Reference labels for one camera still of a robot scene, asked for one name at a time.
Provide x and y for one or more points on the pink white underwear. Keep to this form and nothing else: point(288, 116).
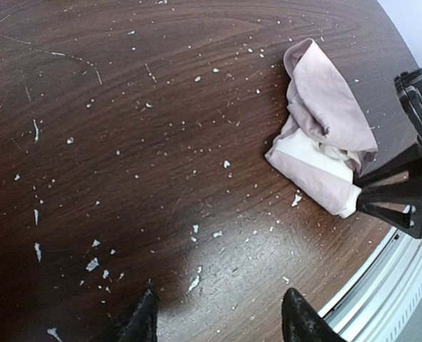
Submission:
point(326, 139)

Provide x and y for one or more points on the aluminium front rail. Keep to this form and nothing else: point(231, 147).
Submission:
point(379, 299)

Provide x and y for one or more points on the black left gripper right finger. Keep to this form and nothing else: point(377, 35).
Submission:
point(300, 322)

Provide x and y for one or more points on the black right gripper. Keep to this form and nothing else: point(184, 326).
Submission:
point(393, 192)

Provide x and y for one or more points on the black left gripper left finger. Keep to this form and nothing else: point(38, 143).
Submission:
point(138, 322)

